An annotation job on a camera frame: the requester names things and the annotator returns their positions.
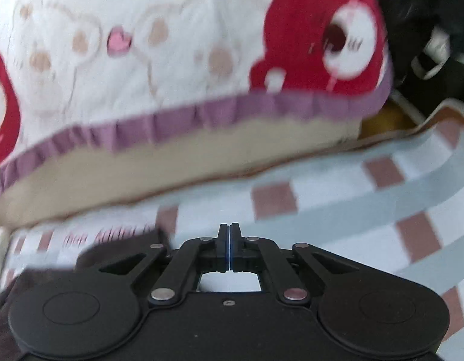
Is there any black bag with strap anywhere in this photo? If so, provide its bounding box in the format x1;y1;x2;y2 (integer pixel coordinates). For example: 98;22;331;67
371;0;464;108

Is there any checked blue brown bed sheet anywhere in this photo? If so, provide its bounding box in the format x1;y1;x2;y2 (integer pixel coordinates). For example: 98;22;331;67
0;98;464;361

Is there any yellow cloth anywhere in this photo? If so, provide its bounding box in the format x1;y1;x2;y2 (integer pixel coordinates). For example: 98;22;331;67
360;103;421;140

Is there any bear print pillow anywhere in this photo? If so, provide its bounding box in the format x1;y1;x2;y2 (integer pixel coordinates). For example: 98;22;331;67
0;0;394;230

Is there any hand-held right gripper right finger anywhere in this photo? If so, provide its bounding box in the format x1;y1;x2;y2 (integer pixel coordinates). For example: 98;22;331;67
231;224;358;305

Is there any dark brown knit sweater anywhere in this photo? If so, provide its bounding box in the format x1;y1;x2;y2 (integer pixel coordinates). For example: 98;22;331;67
0;227;176;361

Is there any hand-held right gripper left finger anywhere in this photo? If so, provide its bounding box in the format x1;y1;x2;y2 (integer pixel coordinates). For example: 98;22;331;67
100;224;230;305

